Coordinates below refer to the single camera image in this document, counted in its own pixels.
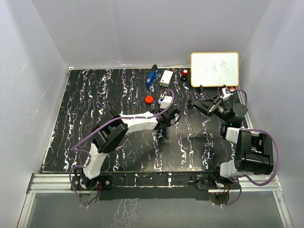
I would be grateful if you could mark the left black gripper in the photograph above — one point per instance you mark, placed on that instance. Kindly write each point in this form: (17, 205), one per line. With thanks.
(168, 124)

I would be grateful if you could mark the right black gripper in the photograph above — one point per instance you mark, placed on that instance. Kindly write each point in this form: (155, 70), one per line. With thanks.
(209, 105)

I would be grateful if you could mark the orange earbud charging case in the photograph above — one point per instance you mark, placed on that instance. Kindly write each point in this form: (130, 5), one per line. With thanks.
(149, 99)

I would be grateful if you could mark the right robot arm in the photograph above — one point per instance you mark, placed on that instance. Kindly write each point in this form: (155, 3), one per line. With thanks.
(254, 149)

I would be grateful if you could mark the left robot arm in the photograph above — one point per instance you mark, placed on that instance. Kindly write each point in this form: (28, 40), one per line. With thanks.
(112, 130)

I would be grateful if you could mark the white rectangular box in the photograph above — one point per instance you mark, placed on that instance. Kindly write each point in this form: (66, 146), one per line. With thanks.
(166, 78)

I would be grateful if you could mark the red emergency stop button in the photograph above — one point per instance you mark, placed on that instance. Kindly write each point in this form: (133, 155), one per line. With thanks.
(184, 75)

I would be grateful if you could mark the blue black stapler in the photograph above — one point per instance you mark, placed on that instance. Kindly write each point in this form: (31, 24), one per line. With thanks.
(152, 75)

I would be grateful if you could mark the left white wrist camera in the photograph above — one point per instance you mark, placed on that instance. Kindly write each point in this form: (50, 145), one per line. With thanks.
(166, 101)

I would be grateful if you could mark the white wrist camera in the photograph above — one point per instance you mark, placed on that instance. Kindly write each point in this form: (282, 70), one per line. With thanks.
(166, 101)
(227, 92)

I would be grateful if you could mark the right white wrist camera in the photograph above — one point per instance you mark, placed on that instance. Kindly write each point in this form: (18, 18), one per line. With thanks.
(227, 92)

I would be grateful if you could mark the white whiteboard wooden frame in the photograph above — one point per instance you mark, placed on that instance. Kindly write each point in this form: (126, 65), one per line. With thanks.
(214, 69)

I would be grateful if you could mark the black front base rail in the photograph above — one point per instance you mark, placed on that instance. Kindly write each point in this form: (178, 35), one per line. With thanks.
(199, 185)

